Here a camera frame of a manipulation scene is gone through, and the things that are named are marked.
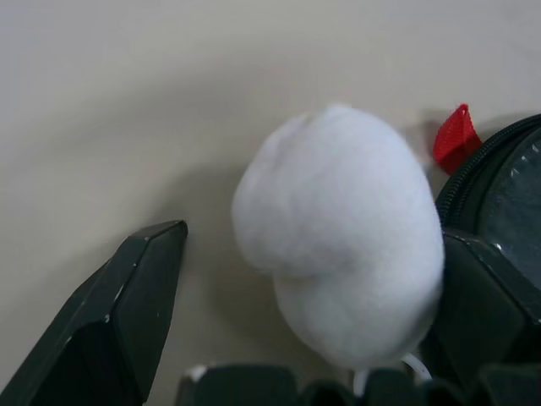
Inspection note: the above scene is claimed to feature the beige table cloth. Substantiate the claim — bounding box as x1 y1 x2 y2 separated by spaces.
0 0 541 381

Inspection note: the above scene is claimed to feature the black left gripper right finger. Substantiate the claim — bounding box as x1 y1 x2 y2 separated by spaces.
421 230 541 382

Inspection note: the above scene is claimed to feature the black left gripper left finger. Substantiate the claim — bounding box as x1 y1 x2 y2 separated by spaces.
0 219 189 406

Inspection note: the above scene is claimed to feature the black red paddle case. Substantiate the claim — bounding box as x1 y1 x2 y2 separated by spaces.
433 103 541 314

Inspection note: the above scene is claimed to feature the white fluffy pom-pom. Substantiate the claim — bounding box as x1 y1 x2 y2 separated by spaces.
231 101 446 395

